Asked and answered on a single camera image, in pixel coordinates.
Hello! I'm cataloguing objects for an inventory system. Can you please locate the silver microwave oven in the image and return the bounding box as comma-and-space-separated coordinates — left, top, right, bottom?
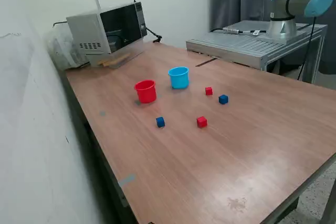
66, 1, 148, 55

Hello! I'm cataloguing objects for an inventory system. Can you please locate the translucent plastic storage bin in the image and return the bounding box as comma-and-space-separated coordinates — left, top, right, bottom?
43, 23, 90, 71

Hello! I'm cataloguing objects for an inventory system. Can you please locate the long wooden stick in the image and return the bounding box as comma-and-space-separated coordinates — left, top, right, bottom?
103, 52, 131, 65

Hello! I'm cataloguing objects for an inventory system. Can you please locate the black hanging cable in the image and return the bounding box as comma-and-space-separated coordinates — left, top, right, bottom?
297, 16, 317, 81

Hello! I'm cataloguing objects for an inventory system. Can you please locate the long tape strip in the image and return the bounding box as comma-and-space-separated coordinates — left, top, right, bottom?
118, 174, 137, 187

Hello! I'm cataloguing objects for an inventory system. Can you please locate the red plastic cup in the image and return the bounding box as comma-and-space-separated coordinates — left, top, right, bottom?
134, 79, 158, 104

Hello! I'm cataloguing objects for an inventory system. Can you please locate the blue plastic cup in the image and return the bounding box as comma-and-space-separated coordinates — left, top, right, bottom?
167, 67, 190, 90

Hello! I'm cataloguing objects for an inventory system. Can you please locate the aluminium robot base table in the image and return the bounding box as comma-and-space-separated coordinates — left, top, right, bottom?
185, 19, 328, 84

